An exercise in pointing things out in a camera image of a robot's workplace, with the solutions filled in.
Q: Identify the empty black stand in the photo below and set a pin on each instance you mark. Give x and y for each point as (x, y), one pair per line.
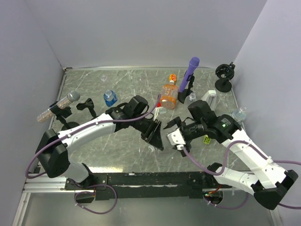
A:
(89, 104)

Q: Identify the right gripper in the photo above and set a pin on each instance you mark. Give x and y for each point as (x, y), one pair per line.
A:
(176, 120)

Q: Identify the green toy block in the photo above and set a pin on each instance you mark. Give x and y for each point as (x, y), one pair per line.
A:
(207, 140)

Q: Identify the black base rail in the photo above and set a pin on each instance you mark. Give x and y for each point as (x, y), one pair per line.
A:
(149, 185)

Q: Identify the purple microphone stand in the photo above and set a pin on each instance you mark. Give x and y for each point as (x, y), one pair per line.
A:
(186, 92)

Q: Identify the black microphone stand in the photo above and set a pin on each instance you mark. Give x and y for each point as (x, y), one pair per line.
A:
(61, 115)

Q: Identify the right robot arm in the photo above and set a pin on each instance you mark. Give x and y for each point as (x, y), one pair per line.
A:
(268, 182)

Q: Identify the silver glitter microphone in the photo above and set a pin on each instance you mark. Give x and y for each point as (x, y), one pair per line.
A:
(72, 96)

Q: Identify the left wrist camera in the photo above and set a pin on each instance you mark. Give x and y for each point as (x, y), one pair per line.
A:
(159, 110)

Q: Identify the orange drink bottle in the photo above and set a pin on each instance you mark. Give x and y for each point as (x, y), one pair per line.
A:
(169, 93)

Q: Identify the small clear labelled bottle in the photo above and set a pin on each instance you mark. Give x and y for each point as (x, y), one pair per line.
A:
(239, 114)

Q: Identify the clear open bottle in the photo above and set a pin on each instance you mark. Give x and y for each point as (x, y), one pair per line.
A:
(192, 97)

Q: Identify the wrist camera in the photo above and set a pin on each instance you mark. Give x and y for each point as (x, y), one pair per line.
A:
(176, 139)
(159, 110)

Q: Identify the blue label water bottle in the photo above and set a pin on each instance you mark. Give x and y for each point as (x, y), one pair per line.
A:
(110, 98)

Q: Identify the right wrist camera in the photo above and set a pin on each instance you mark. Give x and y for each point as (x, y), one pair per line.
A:
(176, 139)

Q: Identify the black round clamp stand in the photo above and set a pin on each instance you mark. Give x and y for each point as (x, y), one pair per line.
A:
(225, 73)

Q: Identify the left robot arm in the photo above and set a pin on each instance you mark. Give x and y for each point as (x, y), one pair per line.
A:
(54, 147)

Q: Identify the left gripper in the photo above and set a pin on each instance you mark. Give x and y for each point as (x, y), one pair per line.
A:
(152, 135)

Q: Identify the purple microphone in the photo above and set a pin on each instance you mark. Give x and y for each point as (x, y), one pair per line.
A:
(193, 65)

